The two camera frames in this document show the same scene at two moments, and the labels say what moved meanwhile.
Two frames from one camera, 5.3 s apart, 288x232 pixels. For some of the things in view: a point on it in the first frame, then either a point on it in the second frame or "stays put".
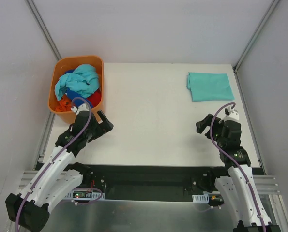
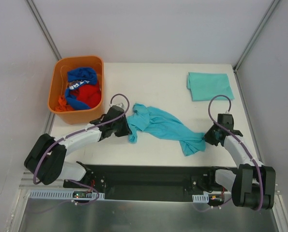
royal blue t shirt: (76, 97) -> (77, 77)
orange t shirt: (64, 104) stays put
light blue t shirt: (83, 79) -> (155, 120)
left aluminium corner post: (33, 8) stays put
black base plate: (126, 182) stays put
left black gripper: (99, 128) -> (124, 126)
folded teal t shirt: (209, 86) stays put
